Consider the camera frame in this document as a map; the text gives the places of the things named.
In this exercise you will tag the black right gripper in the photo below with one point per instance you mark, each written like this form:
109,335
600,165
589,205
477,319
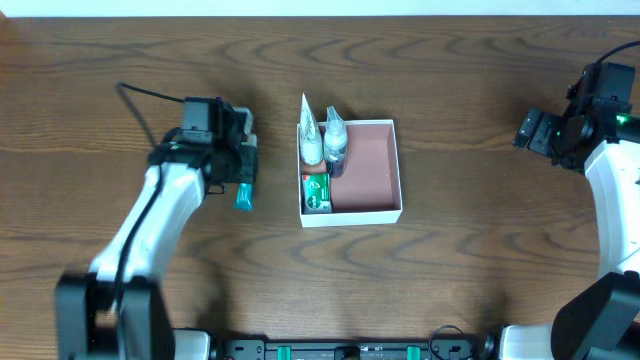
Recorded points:
538,136

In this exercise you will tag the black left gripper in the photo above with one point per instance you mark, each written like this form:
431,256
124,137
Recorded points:
245,163

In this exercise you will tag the green red toothpaste tube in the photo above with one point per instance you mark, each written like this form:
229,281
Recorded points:
244,198

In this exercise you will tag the white conditioner tube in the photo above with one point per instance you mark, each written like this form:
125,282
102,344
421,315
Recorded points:
310,139

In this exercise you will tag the green white soap packet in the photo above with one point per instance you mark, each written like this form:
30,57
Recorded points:
316,194

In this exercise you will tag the clear spray bottle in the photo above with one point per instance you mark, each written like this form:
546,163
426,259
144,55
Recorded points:
335,143

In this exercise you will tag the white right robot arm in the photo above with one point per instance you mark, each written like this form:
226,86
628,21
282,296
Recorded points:
600,323

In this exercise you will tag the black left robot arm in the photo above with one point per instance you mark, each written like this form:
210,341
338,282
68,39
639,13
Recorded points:
116,310

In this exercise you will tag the white box with pink interior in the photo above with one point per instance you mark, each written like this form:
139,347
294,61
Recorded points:
369,192

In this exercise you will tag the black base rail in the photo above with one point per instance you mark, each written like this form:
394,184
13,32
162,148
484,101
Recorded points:
447,347

